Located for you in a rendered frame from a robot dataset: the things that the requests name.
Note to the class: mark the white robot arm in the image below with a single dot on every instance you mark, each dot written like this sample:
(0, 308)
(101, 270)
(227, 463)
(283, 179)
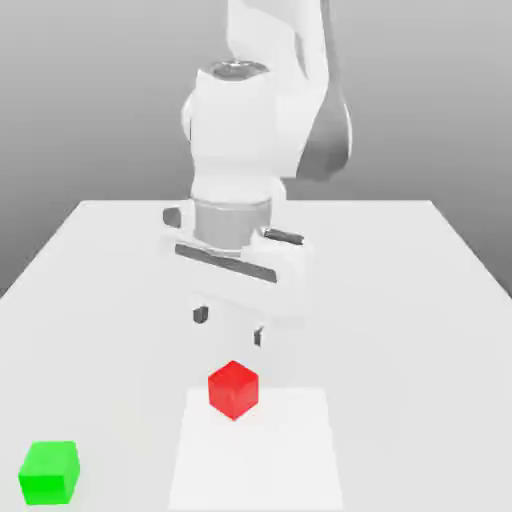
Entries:
(236, 132)

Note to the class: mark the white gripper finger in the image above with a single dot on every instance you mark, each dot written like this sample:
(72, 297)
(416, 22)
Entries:
(200, 314)
(259, 336)

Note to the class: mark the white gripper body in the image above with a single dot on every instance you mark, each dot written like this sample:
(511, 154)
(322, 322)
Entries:
(240, 286)

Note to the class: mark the small green cube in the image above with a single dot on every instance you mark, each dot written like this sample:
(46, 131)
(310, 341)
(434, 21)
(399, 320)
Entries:
(48, 474)

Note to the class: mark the small red cube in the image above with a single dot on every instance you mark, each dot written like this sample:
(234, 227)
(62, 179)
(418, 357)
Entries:
(233, 390)

